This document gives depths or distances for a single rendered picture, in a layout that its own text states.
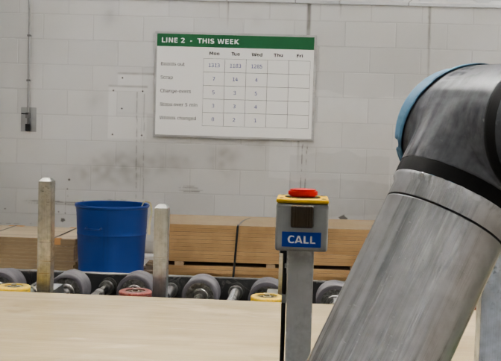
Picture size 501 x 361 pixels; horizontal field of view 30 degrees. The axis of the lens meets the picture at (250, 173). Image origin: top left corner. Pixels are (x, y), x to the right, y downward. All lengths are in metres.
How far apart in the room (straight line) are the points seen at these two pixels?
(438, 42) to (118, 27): 2.84
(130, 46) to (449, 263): 7.80
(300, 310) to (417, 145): 0.50
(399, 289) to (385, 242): 0.04
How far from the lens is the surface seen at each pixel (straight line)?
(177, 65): 8.43
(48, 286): 2.47
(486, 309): 1.30
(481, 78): 0.82
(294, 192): 1.26
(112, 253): 6.80
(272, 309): 2.13
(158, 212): 2.39
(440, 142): 0.81
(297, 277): 1.27
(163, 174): 8.46
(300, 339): 1.29
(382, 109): 8.43
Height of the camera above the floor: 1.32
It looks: 3 degrees down
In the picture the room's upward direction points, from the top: 2 degrees clockwise
